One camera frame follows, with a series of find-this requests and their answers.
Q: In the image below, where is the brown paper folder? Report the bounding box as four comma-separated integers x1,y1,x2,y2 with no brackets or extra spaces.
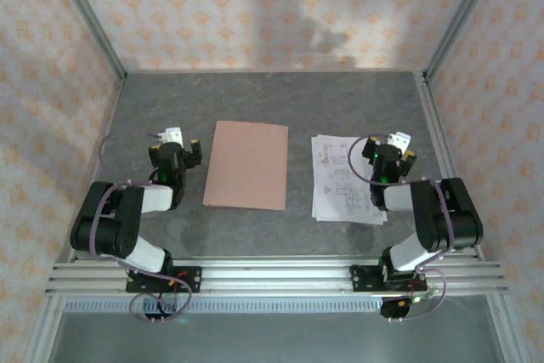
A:
202,120,289,211

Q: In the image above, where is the black connector module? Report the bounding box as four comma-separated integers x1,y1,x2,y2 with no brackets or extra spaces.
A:
142,299,178,324
380,294,439,323

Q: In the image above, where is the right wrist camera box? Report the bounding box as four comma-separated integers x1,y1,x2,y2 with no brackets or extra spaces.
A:
387,130,412,152

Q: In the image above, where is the aluminium side rail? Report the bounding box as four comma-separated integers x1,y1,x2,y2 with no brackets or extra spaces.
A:
414,73,485,263

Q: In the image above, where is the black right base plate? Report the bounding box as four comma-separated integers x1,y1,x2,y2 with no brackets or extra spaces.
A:
349,264,426,294

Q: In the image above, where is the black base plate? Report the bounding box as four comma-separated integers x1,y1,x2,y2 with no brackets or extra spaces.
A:
349,264,426,294
126,266,202,294

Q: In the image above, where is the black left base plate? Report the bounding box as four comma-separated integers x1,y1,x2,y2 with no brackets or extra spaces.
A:
126,266,202,294

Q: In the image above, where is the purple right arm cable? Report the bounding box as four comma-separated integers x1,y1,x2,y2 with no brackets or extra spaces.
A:
347,134,456,322

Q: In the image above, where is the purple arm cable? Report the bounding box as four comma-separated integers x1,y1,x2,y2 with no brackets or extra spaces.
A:
347,134,456,322
91,132,193,322

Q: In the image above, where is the aluminium frame post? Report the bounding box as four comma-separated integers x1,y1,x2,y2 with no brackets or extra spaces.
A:
422,0,505,80
46,0,128,79

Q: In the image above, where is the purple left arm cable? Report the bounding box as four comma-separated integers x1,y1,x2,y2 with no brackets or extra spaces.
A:
91,132,193,322

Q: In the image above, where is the aluminium front rail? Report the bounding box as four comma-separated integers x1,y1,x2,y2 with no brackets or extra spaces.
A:
44,257,509,297

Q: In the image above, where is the slotted grey cable tray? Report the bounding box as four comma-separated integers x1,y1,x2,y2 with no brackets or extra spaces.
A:
63,298,383,315

